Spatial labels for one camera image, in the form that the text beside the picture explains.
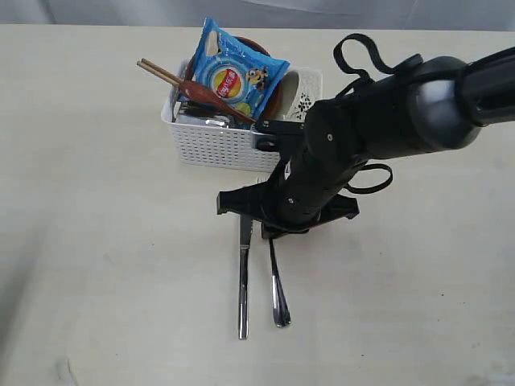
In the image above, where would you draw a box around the upper wooden chopstick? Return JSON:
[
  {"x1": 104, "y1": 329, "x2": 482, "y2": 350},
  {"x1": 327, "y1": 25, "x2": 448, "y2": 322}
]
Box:
[{"x1": 140, "y1": 58, "x2": 183, "y2": 83}]

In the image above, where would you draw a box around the brown wooden spoon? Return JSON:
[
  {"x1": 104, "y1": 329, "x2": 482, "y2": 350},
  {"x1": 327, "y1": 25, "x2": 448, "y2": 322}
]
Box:
[{"x1": 179, "y1": 80, "x2": 255, "y2": 124}]

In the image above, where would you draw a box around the white perforated plastic basket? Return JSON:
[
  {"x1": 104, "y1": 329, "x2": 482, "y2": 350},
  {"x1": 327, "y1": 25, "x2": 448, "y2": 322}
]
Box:
[{"x1": 160, "y1": 58, "x2": 325, "y2": 170}]

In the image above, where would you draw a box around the silver metal fork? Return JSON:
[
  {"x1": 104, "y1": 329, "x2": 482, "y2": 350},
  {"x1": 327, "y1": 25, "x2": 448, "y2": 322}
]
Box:
[{"x1": 260, "y1": 222, "x2": 291, "y2": 328}]

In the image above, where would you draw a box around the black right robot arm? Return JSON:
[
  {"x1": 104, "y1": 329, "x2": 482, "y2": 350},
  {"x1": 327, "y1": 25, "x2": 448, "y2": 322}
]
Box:
[{"x1": 216, "y1": 49, "x2": 514, "y2": 238}]

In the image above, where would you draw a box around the blue chips bag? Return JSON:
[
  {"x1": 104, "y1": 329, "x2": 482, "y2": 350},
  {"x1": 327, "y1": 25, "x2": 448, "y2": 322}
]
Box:
[{"x1": 184, "y1": 17, "x2": 290, "y2": 121}]

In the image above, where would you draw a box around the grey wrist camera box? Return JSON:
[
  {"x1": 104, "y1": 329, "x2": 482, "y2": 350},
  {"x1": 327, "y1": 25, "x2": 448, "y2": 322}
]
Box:
[{"x1": 250, "y1": 120, "x2": 304, "y2": 154}]

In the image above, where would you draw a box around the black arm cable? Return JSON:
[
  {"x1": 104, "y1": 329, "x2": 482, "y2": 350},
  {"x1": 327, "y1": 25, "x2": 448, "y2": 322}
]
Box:
[{"x1": 332, "y1": 33, "x2": 423, "y2": 194}]

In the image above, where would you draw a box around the white ceramic bowl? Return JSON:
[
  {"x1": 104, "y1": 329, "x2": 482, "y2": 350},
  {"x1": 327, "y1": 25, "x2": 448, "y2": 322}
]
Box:
[{"x1": 275, "y1": 68, "x2": 322, "y2": 122}]

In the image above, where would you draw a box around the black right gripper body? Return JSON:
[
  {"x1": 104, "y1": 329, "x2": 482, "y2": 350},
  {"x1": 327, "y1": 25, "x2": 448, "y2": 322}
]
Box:
[{"x1": 264, "y1": 99, "x2": 368, "y2": 226}]

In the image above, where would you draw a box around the wooden chopstick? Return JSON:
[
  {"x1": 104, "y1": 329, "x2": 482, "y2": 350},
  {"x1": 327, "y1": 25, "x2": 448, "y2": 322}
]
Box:
[
  {"x1": 140, "y1": 58, "x2": 183, "y2": 83},
  {"x1": 136, "y1": 60, "x2": 180, "y2": 87}
]

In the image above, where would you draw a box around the lower wooden chopstick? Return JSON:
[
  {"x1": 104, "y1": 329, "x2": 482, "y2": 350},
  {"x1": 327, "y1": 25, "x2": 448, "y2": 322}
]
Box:
[{"x1": 136, "y1": 60, "x2": 180, "y2": 87}]

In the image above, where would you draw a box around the silver table knife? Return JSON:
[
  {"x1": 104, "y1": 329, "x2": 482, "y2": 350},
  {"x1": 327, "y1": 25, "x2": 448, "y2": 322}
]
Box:
[{"x1": 238, "y1": 215, "x2": 253, "y2": 340}]

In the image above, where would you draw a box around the brown wooden plate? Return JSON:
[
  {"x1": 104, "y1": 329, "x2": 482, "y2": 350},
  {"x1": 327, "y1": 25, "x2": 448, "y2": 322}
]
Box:
[{"x1": 184, "y1": 36, "x2": 283, "y2": 119}]

